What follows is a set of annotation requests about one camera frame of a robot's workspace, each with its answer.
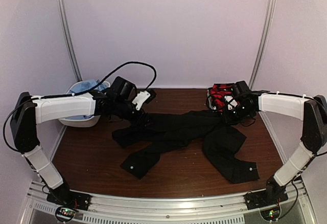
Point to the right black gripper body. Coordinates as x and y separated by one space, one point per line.
236 117

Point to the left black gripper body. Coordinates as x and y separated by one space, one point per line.
138 121

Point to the black long sleeve shirt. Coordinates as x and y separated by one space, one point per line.
169 132

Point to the red black plaid shirt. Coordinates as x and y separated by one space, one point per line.
217 92

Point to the white plastic basin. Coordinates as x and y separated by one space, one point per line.
80 121

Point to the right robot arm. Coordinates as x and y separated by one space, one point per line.
297 122

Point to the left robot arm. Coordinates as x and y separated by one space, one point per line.
33 110

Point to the light blue shirt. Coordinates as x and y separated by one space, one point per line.
82 86

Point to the right circuit board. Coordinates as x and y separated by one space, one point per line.
270 214

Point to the circuit board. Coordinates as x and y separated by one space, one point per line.
64 214
270 214

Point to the left circuit board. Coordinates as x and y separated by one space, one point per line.
64 214

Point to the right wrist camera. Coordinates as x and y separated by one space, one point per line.
230 100

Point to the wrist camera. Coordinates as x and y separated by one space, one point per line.
230 100
143 97

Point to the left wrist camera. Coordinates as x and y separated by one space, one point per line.
143 97

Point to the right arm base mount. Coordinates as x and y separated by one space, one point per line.
271 195

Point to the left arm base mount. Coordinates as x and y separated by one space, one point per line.
64 196

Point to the front aluminium rail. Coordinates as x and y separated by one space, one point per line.
230 208

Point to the right aluminium frame post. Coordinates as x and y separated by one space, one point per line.
270 9

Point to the aluminium frame post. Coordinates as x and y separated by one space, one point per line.
270 9
68 39

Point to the left aluminium frame post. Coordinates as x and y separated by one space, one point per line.
68 39

